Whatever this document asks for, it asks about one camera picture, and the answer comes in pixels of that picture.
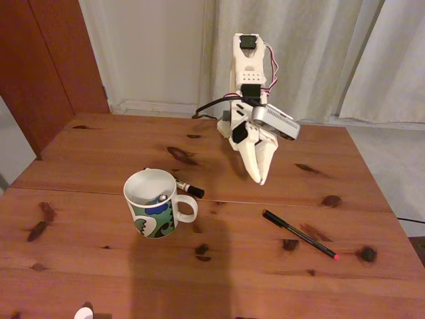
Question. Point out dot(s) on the black fineliner with red end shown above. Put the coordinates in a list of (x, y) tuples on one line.
[(299, 233)]

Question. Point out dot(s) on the teal pen with olive grip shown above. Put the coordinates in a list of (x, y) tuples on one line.
[(159, 199)]

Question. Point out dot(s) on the black and white marker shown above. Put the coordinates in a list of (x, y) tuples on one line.
[(191, 190)]

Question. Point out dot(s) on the wide white curtain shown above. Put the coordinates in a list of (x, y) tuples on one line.
[(315, 50)]

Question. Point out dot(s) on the white mug green blue pattern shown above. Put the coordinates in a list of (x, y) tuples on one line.
[(151, 212)]

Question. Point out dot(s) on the narrow white curtain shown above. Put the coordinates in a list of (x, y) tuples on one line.
[(395, 66)]

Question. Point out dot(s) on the brown wooden cabinet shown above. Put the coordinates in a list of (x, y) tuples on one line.
[(40, 66)]

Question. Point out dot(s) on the small white round object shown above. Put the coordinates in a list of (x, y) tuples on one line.
[(83, 314)]

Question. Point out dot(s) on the silver camera box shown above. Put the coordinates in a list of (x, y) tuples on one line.
[(277, 121)]

